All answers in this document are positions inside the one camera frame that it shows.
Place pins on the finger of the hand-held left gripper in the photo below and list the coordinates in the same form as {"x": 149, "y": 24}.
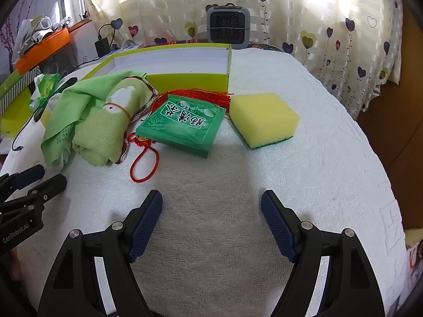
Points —
{"x": 49, "y": 186}
{"x": 29, "y": 175}

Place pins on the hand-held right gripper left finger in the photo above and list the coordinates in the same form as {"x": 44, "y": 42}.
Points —
{"x": 147, "y": 228}

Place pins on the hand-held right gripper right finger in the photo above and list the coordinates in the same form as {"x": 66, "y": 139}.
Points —
{"x": 277, "y": 228}

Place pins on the green towel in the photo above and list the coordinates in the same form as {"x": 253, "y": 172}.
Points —
{"x": 99, "y": 132}

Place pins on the light green cloth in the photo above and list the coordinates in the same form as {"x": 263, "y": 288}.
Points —
{"x": 76, "y": 95}

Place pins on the green foil packet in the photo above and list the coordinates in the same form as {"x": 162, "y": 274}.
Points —
{"x": 181, "y": 128}

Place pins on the yellow sponge with green base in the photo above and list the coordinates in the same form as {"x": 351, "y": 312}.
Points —
{"x": 264, "y": 115}

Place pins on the red tassel knot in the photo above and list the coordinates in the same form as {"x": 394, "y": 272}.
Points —
{"x": 195, "y": 93}

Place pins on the lime green cardboard box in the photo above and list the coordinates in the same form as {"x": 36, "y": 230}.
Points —
{"x": 198, "y": 81}

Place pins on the green striped box lid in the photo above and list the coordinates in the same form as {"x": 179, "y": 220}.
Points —
{"x": 16, "y": 92}

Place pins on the green white wrapper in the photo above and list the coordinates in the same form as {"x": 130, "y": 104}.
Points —
{"x": 46, "y": 86}

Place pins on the black phone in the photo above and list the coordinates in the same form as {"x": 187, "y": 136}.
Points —
{"x": 69, "y": 82}

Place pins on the dark glass tank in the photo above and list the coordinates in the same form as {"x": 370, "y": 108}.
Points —
{"x": 62, "y": 59}

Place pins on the orange tray with clutter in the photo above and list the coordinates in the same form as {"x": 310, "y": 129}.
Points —
{"x": 43, "y": 48}

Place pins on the white clutter pile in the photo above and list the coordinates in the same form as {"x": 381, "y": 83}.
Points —
{"x": 39, "y": 31}

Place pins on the black power adapter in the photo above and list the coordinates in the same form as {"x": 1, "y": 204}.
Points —
{"x": 102, "y": 47}

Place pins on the brown wooden cabinet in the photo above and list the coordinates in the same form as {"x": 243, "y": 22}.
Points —
{"x": 396, "y": 132}

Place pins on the blue white pack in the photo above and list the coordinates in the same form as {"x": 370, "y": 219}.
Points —
{"x": 127, "y": 49}

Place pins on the plaid multicoloured cloth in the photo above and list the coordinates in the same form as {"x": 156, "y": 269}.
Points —
{"x": 264, "y": 46}

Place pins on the small grey fan heater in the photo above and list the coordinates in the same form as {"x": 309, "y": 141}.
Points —
{"x": 228, "y": 26}

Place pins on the heart print curtain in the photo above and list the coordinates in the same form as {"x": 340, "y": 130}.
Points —
{"x": 297, "y": 13}

